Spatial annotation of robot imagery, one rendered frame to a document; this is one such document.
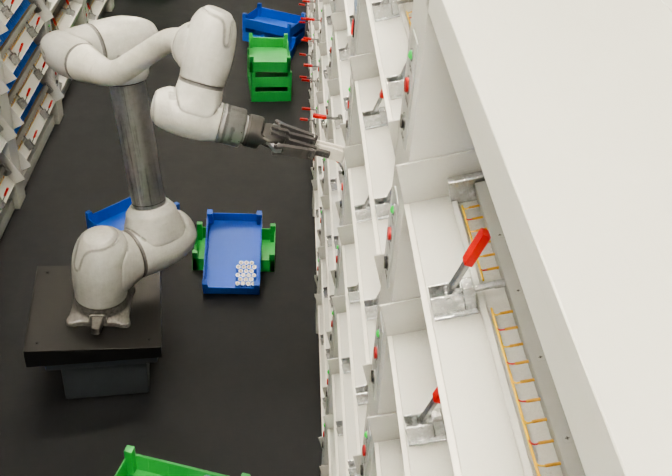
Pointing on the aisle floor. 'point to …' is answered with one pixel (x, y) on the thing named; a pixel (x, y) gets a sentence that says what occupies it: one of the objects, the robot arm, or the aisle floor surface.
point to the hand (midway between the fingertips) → (329, 151)
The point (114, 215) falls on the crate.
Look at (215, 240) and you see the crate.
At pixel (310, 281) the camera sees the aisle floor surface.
